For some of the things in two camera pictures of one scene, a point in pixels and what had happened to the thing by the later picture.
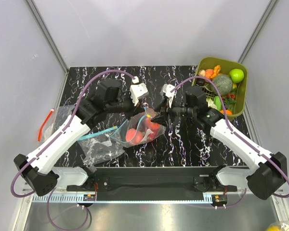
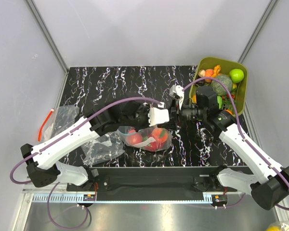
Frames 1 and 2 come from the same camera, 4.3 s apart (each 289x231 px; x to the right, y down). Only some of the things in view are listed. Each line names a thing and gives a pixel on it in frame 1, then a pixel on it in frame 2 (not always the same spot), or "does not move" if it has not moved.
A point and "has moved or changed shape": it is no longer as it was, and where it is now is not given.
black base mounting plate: [154, 179] does not move
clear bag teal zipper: [138, 129] has moved or changed shape
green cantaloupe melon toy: [224, 83] does not move
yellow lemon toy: [274, 228] does not move
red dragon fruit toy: [156, 131] → [155, 146]
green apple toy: [236, 75] does not move
